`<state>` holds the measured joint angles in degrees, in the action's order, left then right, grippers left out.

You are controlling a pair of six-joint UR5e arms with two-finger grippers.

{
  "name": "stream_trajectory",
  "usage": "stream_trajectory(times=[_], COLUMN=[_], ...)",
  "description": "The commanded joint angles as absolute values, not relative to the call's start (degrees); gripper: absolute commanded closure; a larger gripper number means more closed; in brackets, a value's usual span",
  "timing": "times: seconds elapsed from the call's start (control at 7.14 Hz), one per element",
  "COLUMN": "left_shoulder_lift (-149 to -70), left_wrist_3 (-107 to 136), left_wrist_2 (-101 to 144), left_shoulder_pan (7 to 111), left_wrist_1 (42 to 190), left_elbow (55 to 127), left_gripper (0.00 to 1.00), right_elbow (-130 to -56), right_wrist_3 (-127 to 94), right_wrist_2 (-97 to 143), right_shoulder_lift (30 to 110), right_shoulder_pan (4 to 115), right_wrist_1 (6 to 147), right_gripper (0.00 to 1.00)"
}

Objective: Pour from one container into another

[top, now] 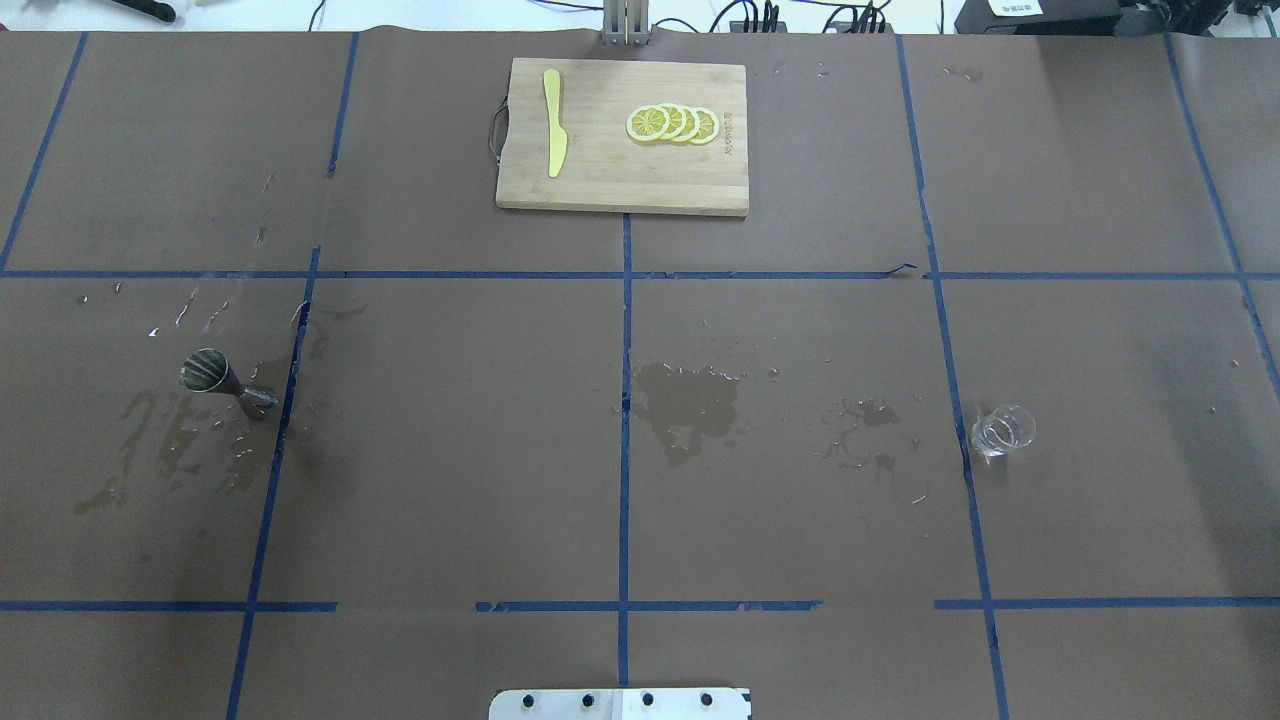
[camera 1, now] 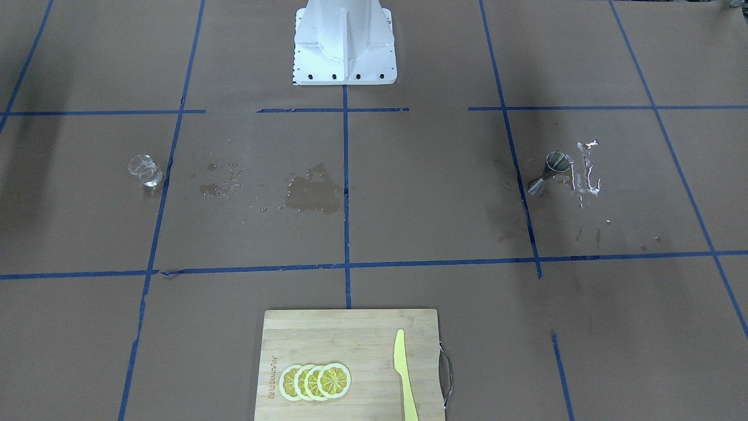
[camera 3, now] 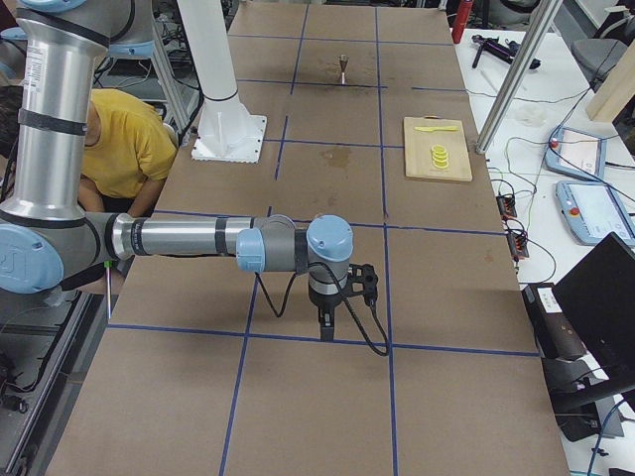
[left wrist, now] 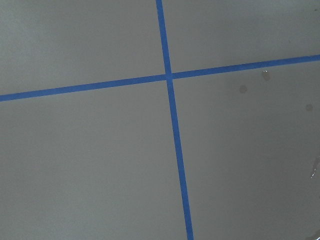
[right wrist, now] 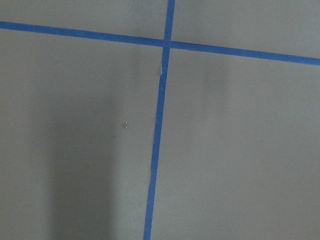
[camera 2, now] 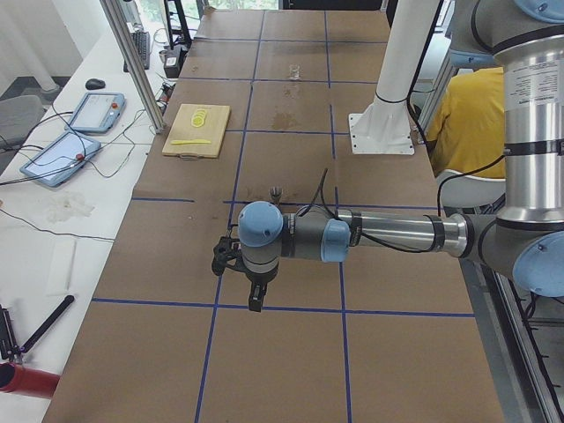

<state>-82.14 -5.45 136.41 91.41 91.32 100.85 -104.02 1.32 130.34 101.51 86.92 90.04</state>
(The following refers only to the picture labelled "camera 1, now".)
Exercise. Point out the clear glass measuring beaker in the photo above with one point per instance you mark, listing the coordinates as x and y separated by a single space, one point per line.
146 170

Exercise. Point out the yellow plastic knife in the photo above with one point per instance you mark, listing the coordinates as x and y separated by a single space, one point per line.
400 360

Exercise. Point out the bamboo cutting board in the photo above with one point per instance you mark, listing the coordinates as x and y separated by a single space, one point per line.
363 341

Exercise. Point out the lemon slice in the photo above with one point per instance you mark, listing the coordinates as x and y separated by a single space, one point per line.
300 382
311 385
334 380
288 383

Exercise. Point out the steel double jigger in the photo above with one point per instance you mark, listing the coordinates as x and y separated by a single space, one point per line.
556 163

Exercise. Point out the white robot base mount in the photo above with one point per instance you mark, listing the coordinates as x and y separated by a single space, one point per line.
344 43

